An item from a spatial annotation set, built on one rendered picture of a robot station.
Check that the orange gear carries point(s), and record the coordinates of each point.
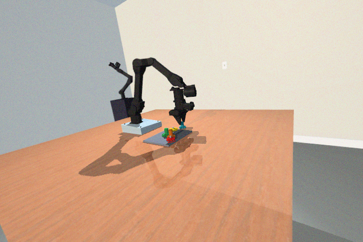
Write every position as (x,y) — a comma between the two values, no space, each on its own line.
(171,133)

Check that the teal gear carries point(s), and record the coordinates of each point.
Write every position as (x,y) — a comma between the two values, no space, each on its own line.
(182,125)

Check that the green gear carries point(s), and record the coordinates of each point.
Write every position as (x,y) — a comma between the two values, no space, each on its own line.
(166,132)

